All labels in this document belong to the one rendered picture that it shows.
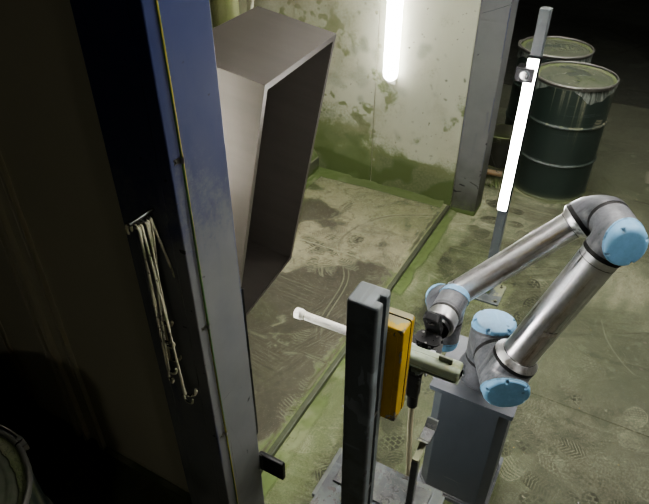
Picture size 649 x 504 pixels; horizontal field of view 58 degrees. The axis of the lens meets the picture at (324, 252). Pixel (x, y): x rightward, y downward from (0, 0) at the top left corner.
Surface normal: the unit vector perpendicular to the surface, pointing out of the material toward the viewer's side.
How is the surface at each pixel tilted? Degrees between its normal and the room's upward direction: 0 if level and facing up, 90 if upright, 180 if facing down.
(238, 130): 90
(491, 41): 90
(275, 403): 0
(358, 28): 90
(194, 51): 90
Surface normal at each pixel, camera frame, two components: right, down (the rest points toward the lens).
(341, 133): -0.48, 0.51
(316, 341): 0.00, -0.81
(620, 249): 0.01, 0.49
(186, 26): 0.88, 0.29
